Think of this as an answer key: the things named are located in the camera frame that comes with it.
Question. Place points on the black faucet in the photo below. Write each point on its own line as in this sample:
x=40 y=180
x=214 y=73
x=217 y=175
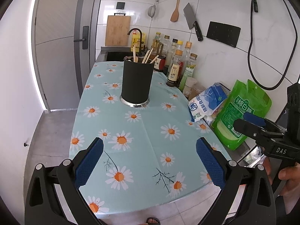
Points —
x=134 y=29

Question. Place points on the black slipper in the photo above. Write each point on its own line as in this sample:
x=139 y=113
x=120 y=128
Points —
x=152 y=220

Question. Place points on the white chopstick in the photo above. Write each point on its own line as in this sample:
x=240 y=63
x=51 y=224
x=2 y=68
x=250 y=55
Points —
x=147 y=55

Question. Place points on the black wall switch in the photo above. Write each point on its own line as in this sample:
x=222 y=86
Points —
x=120 y=5

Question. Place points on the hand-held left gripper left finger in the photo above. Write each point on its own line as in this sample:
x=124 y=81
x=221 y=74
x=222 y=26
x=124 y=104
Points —
x=90 y=163

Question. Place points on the dark kitchen sink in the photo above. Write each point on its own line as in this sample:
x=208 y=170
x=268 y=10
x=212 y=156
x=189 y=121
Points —
x=114 y=55

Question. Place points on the wooden cutting board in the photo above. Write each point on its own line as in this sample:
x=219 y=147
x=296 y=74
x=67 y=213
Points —
x=117 y=31

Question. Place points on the person's right hand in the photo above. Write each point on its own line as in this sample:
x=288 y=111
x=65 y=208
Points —
x=291 y=178

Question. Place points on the blue white salt bag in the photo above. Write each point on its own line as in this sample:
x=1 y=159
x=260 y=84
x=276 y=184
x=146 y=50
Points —
x=206 y=100

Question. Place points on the brown spice jar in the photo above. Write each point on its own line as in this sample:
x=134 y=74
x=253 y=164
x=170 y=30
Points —
x=196 y=91

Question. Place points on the black wall socket panel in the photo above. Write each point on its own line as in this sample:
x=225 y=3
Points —
x=223 y=34

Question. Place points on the grey door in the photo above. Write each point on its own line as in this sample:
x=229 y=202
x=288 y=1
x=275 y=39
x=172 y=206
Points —
x=58 y=51

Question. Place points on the small white packet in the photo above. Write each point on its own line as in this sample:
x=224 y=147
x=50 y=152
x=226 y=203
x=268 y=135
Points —
x=208 y=118

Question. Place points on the green sugar bag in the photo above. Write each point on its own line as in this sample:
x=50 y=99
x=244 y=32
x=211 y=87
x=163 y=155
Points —
x=236 y=112

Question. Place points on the metal mesh strainer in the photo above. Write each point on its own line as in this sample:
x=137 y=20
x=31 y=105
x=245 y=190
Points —
x=151 y=11

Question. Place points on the black cylindrical utensil holder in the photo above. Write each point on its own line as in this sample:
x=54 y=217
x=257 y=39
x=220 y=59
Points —
x=137 y=82

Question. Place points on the white lid spice jar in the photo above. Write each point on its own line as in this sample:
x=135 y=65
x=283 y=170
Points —
x=189 y=84

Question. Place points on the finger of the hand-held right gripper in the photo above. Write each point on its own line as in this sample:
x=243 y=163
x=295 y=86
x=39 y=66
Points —
x=254 y=119
x=246 y=126

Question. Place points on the wooden spatula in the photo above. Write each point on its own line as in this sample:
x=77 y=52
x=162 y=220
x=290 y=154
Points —
x=174 y=16

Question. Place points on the person's right forearm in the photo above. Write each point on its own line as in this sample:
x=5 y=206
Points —
x=290 y=206

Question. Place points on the yellow oil jug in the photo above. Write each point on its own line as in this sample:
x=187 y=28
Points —
x=134 y=39

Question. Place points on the cluster of condiment bottles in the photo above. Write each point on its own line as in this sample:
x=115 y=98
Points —
x=174 y=72

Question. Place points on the daisy print blue tablecloth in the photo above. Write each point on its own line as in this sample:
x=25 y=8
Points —
x=150 y=131

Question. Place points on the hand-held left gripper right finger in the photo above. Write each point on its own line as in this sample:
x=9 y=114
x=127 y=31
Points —
x=209 y=163

